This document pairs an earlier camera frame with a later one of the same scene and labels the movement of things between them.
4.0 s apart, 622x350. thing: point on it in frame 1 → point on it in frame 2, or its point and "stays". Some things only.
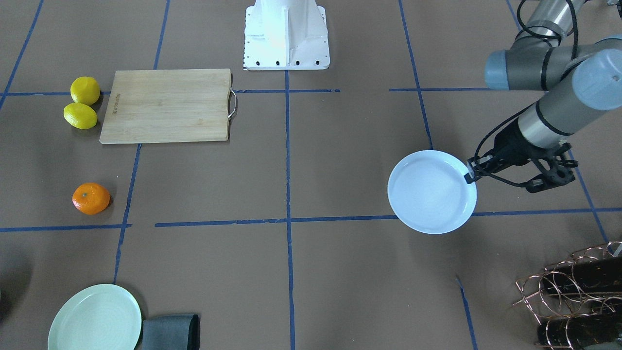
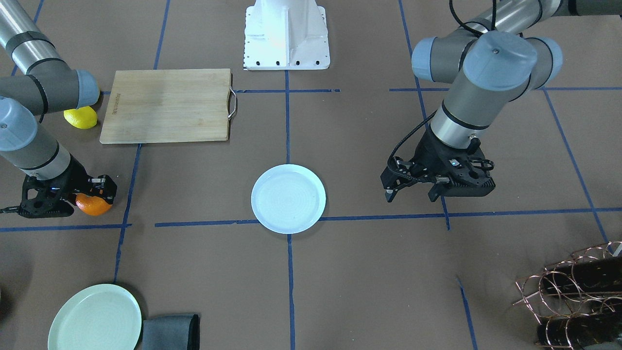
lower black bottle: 573,332 stays
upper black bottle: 584,273 stays
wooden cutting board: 169,105 stays
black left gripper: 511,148 → 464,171
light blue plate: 427,193 → 288,199
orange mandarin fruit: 90,198 stays
